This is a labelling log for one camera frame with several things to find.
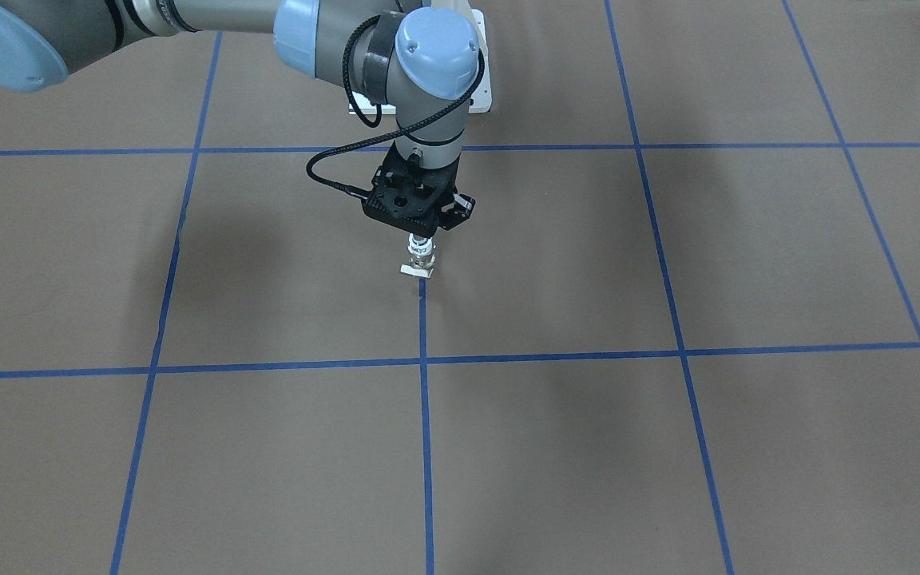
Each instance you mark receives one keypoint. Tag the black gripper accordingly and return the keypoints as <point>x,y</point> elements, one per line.
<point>458,211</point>

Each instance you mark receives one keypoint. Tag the chrome metal valve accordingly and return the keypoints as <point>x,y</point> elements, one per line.
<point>421,249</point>

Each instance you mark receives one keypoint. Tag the white PPR pipe piece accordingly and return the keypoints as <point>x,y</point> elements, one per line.
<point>418,270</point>

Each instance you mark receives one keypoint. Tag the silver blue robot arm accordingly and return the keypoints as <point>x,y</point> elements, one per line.
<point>43,42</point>

